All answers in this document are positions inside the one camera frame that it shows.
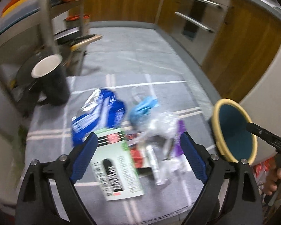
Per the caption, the grey drawer front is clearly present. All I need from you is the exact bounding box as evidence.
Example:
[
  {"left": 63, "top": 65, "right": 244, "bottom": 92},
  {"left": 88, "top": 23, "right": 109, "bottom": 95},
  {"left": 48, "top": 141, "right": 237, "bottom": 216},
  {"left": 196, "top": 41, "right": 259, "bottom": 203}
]
[{"left": 159, "top": 0, "right": 232, "bottom": 64}]

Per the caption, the yellow and orange tray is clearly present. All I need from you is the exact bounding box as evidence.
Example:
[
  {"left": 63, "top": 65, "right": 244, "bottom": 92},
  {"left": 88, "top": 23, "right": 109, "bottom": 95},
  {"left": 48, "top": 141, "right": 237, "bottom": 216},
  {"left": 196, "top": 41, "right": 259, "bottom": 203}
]
[{"left": 1, "top": 0, "right": 38, "bottom": 17}]

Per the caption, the metal drawer handle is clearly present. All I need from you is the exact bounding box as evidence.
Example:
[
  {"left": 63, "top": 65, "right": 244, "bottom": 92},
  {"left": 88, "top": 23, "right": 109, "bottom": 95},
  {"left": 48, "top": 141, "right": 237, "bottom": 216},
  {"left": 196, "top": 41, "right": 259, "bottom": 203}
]
[
  {"left": 174, "top": 12, "right": 214, "bottom": 33},
  {"left": 180, "top": 0, "right": 222, "bottom": 9}
]

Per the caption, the grey striped mat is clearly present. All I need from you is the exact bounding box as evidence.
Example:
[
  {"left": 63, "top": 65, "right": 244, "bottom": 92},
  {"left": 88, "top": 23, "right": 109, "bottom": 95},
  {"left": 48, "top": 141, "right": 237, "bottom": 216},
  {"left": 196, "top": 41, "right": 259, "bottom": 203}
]
[{"left": 25, "top": 74, "right": 219, "bottom": 224}]

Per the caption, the clear plastic bag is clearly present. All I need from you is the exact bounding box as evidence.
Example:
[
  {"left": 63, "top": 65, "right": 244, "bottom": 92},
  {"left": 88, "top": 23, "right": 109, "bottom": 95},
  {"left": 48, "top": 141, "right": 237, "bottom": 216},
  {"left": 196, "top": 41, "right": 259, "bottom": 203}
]
[{"left": 140, "top": 111, "right": 183, "bottom": 185}]

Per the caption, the metal rack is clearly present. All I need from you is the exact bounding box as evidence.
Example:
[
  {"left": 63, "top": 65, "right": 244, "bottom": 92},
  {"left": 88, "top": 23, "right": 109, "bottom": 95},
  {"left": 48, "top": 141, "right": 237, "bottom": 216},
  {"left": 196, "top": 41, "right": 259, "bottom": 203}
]
[{"left": 0, "top": 0, "right": 103, "bottom": 120}]

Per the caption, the green and white paper card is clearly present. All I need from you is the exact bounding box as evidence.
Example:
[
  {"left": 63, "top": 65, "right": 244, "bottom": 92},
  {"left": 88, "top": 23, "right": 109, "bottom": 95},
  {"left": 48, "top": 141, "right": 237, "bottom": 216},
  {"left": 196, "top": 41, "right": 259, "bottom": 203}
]
[{"left": 90, "top": 128, "right": 145, "bottom": 201}]

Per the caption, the wooden cabinet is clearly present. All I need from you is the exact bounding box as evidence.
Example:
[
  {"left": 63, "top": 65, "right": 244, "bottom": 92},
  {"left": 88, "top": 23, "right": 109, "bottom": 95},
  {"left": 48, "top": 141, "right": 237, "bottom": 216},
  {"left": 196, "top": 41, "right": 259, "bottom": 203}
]
[
  {"left": 70, "top": 0, "right": 183, "bottom": 25},
  {"left": 203, "top": 0, "right": 281, "bottom": 104}
]

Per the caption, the purple wrapper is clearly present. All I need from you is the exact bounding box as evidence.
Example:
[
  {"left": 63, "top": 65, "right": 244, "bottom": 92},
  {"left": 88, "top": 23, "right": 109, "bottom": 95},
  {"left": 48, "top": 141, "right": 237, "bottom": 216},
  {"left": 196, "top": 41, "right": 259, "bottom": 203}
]
[{"left": 171, "top": 119, "right": 187, "bottom": 160}]

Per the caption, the red package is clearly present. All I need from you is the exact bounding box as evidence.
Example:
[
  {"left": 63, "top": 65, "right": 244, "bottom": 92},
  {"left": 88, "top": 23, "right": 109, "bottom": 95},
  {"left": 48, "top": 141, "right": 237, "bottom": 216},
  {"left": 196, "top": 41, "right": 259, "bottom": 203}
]
[{"left": 253, "top": 157, "right": 276, "bottom": 179}]

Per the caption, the white panel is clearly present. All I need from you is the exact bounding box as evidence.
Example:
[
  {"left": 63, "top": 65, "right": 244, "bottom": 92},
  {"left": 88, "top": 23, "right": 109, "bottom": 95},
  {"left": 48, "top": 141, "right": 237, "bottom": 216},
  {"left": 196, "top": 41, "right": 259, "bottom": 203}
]
[{"left": 239, "top": 23, "right": 281, "bottom": 143}]

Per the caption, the black mug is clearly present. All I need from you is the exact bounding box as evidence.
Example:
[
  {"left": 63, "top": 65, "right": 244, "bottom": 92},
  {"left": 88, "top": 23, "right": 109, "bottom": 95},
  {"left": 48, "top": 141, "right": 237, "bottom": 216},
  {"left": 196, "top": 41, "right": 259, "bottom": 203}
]
[{"left": 31, "top": 54, "right": 71, "bottom": 106}]

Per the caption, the red wrapper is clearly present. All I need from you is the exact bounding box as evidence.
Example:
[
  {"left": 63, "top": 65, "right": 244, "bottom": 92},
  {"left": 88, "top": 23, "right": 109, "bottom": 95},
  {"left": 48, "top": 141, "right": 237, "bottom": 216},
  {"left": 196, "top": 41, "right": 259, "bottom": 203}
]
[{"left": 125, "top": 132, "right": 152, "bottom": 175}]

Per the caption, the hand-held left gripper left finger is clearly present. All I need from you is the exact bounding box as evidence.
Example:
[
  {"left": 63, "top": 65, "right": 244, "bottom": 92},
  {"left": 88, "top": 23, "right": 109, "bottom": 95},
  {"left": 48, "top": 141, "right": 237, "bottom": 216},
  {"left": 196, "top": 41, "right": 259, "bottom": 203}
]
[{"left": 15, "top": 132, "right": 99, "bottom": 225}]

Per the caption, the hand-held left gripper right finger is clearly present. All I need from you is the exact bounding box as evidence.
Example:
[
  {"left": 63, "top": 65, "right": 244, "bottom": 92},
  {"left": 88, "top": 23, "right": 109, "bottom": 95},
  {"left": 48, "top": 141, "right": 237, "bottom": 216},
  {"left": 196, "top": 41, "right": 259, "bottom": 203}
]
[{"left": 180, "top": 131, "right": 264, "bottom": 225}]

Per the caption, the blue face mask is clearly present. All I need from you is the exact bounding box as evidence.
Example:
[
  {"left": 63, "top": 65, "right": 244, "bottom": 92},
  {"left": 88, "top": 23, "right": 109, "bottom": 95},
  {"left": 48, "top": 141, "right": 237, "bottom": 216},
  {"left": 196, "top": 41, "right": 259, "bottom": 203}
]
[{"left": 128, "top": 96, "right": 160, "bottom": 127}]

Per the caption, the wooden handled pan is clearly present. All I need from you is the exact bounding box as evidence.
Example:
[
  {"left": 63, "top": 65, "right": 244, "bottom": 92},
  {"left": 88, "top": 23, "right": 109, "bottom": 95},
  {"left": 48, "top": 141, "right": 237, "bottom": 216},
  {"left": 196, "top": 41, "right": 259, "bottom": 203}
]
[{"left": 69, "top": 35, "right": 103, "bottom": 51}]

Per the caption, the person's right hand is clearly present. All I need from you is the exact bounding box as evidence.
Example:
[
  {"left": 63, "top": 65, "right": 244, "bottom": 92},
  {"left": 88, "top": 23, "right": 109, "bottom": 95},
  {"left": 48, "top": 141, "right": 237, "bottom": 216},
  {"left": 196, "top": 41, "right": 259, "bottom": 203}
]
[{"left": 265, "top": 168, "right": 281, "bottom": 195}]

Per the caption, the teal bin with yellow rim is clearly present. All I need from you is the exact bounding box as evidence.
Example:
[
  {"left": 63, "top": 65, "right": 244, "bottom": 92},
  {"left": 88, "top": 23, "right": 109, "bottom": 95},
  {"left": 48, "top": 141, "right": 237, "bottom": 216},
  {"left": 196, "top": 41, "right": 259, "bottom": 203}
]
[{"left": 211, "top": 98, "right": 258, "bottom": 164}]

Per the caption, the black pot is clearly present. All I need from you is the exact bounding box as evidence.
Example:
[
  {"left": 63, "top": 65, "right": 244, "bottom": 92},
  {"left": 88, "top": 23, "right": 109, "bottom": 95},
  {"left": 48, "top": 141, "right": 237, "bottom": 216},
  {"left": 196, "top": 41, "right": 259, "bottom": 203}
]
[{"left": 15, "top": 50, "right": 69, "bottom": 107}]

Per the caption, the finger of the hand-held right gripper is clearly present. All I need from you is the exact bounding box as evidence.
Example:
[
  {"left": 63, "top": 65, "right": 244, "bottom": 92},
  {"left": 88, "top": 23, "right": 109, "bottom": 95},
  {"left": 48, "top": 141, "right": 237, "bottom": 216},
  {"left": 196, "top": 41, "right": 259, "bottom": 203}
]
[{"left": 246, "top": 122, "right": 281, "bottom": 156}]

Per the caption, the blue snack packet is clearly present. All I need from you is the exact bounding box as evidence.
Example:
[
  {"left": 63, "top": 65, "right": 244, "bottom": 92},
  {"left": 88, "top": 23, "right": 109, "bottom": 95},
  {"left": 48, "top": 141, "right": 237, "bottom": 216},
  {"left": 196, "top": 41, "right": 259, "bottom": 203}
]
[{"left": 71, "top": 88, "right": 127, "bottom": 146}]

